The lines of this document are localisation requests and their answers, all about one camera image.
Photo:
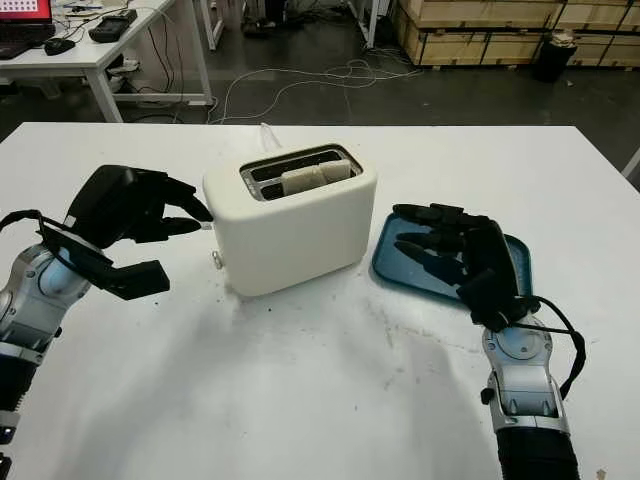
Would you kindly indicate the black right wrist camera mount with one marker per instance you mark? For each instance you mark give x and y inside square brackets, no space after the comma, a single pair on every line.
[490,300]

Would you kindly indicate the blue plastic tray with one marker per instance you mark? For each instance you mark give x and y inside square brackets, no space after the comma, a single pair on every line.
[400,272]

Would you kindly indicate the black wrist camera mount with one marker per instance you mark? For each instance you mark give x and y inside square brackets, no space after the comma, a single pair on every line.
[135,282]
[490,300]

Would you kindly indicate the grey metal frame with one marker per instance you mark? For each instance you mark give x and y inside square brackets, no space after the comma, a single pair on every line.
[632,167]

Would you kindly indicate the black computer mouse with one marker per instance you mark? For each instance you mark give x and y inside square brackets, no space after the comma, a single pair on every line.
[58,46]

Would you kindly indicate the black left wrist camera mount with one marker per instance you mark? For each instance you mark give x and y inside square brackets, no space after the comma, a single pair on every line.
[135,282]

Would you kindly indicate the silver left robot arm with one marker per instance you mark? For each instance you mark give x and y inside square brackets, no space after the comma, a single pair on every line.
[35,310]

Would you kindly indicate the black laptop with red screen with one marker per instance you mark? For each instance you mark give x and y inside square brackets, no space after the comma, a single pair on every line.
[20,32]

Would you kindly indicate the stack of wooden crates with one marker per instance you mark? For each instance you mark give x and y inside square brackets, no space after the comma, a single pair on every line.
[480,30]

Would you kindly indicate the black trash bin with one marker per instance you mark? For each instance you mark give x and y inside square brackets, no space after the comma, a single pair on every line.
[554,60]

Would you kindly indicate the white desk frame legs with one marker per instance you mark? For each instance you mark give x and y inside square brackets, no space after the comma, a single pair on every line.
[212,25]

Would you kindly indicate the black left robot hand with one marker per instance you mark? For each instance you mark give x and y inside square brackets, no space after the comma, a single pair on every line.
[120,205]

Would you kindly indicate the black handheld controller device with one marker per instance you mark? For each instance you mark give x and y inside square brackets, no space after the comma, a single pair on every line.
[112,25]

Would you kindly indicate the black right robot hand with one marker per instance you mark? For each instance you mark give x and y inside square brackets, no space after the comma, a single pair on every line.
[485,250]

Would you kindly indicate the white office desk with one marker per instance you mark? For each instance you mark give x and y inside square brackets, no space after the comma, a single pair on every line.
[75,62]

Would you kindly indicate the cream two-slot toaster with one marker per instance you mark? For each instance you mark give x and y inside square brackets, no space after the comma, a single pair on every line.
[290,240]

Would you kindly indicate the slice of white bread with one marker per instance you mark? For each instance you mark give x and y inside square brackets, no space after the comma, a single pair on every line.
[310,179]

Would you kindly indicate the person's dark legs and shoes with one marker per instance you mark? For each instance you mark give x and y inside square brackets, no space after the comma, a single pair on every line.
[261,24]

